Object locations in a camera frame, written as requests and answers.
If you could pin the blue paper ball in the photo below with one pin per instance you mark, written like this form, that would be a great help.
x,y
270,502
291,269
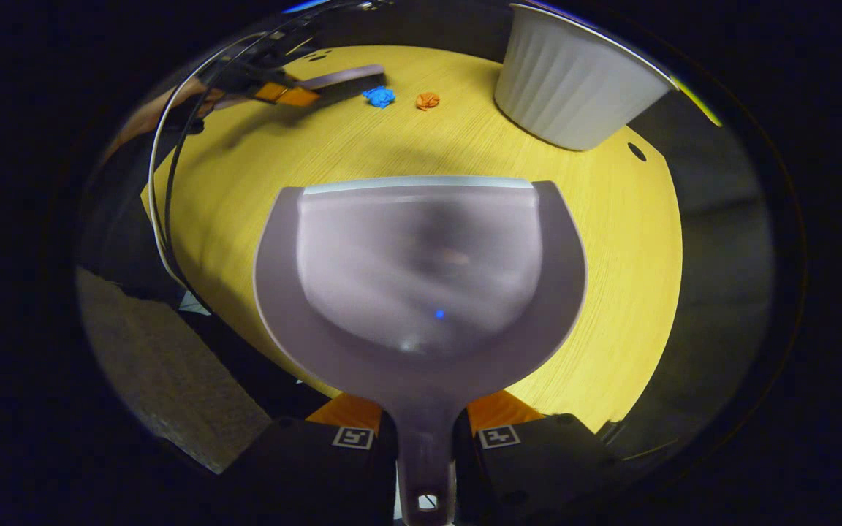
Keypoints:
x,y
379,96

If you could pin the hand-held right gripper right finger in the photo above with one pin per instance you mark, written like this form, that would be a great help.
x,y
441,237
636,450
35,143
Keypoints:
x,y
538,475

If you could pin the orange paper ball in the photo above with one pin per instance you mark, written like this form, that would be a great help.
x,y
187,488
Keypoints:
x,y
427,101

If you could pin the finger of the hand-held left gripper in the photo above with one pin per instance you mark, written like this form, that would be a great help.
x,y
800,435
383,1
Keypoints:
x,y
271,91
300,97

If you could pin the white ribbed garbage bin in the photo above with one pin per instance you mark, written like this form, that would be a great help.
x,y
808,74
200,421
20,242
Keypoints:
x,y
574,88

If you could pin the pink plastic dustpan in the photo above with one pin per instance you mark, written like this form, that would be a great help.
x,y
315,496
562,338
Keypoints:
x,y
421,277

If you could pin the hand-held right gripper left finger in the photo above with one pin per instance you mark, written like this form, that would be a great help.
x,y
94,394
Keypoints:
x,y
311,475

